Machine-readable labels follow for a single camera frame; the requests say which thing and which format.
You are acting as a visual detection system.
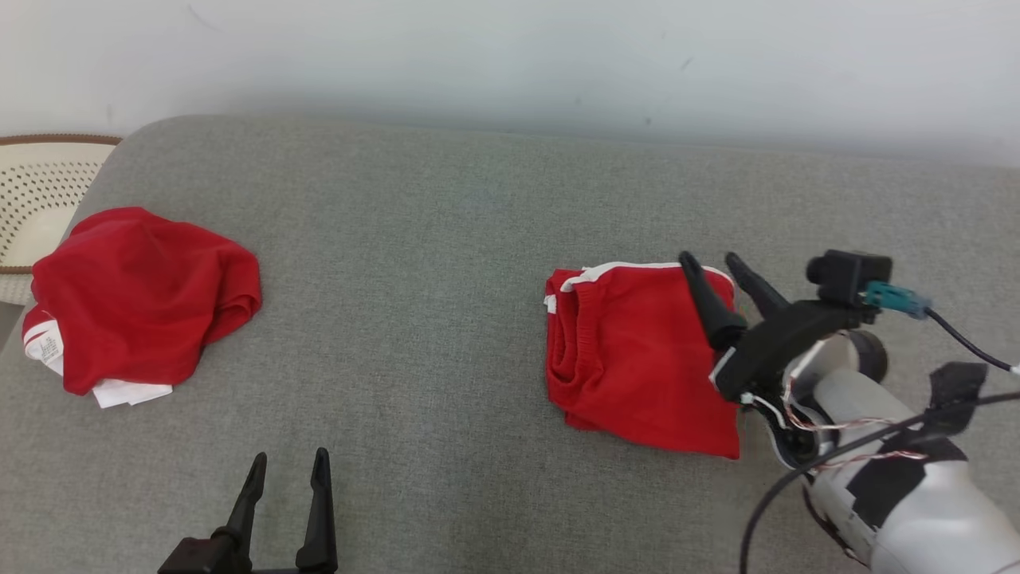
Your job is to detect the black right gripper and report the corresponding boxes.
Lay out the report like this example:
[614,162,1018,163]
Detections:
[678,252,867,403]

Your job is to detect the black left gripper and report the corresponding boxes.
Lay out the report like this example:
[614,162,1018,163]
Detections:
[158,447,338,574]

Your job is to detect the red Bulls 23 shorts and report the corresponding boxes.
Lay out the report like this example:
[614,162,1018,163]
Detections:
[544,261,742,461]

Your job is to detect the red jersey white sleeves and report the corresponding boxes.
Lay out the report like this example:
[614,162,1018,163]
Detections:
[22,207,263,409]

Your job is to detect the cream perforated laundry basket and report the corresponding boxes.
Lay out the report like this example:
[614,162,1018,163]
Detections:
[0,134,123,308]

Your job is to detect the red white wire bundle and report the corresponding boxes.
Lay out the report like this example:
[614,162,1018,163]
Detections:
[741,383,929,473]

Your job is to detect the teal right camera connector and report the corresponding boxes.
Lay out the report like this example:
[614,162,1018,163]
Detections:
[861,281,934,320]

